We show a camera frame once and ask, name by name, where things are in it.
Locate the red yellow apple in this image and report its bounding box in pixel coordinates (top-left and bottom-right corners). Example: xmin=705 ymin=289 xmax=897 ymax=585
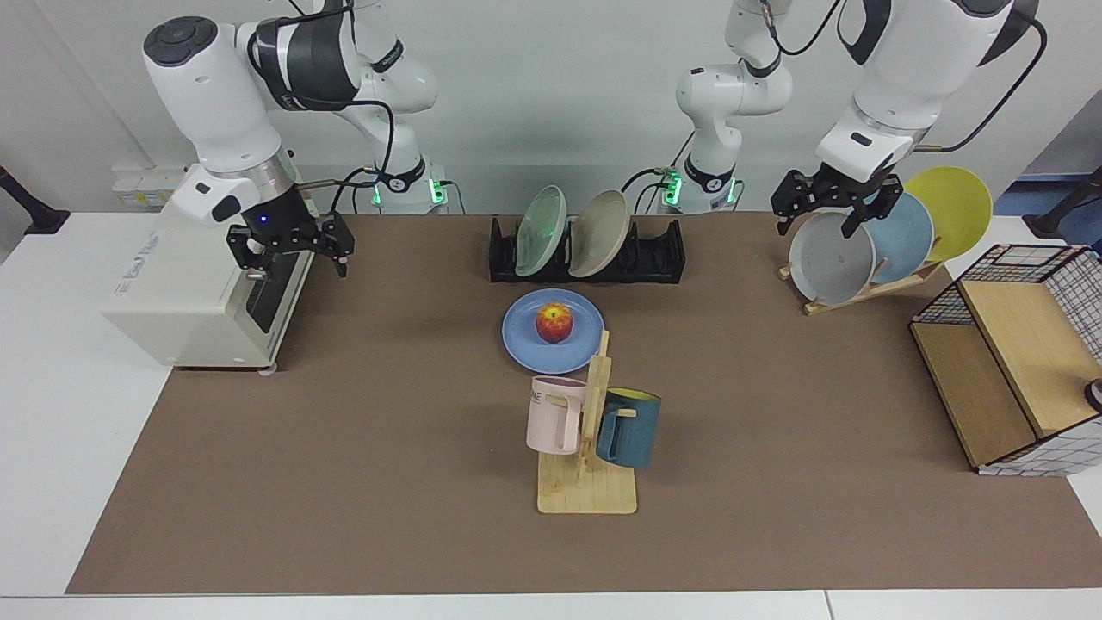
xmin=536 ymin=302 xmax=574 ymax=344

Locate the black stand foot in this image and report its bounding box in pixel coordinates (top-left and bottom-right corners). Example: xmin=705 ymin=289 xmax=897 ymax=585
xmin=1023 ymin=166 xmax=1102 ymax=239
xmin=0 ymin=166 xmax=71 ymax=235

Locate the wooden cup stand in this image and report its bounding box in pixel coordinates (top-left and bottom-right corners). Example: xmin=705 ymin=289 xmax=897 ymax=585
xmin=537 ymin=330 xmax=638 ymax=515

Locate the pale green plate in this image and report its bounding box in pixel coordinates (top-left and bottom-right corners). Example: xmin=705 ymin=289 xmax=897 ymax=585
xmin=514 ymin=185 xmax=568 ymax=277

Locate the dark teal cup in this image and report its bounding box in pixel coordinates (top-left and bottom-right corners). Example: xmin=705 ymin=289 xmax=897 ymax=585
xmin=596 ymin=387 xmax=662 ymax=469

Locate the brown table cloth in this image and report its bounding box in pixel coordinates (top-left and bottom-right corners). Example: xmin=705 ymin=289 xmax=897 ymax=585
xmin=66 ymin=211 xmax=1102 ymax=595

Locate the light blue plate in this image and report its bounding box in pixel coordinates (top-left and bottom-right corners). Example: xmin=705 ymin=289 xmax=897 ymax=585
xmin=861 ymin=191 xmax=935 ymax=285

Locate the yellow plate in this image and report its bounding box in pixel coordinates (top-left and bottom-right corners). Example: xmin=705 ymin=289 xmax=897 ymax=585
xmin=902 ymin=166 xmax=994 ymax=263

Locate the black dish rack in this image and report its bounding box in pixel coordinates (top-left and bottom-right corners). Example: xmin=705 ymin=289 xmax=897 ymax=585
xmin=489 ymin=215 xmax=687 ymax=285

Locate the pink cup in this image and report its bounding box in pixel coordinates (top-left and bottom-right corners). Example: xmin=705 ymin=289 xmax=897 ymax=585
xmin=526 ymin=375 xmax=588 ymax=455

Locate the pale toaster oven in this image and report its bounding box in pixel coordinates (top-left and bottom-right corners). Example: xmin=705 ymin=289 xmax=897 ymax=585
xmin=101 ymin=168 xmax=315 ymax=373

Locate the beige plate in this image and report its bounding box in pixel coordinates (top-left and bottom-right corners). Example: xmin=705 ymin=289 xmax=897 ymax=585
xmin=568 ymin=189 xmax=632 ymax=279

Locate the wooden plate rack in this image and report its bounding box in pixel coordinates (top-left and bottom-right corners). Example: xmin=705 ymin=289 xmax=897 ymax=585
xmin=777 ymin=258 xmax=945 ymax=317

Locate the black cable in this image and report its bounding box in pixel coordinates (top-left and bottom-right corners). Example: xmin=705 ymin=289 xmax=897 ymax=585
xmin=297 ymin=95 xmax=397 ymax=216

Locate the grey plate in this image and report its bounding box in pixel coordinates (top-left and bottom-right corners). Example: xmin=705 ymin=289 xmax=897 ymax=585
xmin=789 ymin=212 xmax=877 ymax=305

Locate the wire basket with wooden floor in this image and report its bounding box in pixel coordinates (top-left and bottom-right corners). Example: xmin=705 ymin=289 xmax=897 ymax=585
xmin=910 ymin=244 xmax=1102 ymax=477

